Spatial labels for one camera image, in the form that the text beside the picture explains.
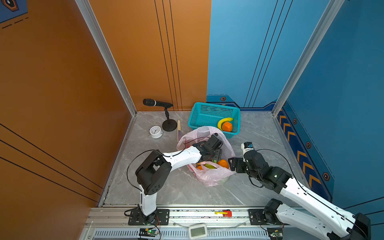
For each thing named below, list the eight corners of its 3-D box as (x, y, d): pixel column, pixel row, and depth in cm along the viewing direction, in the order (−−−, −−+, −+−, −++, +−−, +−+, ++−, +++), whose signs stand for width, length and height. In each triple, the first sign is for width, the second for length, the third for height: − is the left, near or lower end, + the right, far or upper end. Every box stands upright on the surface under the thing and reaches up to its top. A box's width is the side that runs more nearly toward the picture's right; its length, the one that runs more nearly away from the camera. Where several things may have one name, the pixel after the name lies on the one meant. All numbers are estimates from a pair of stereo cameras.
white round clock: (149, 138, 106) (148, 135, 103) (152, 129, 111) (150, 125, 108) (161, 138, 106) (160, 134, 103) (163, 129, 111) (162, 125, 108)
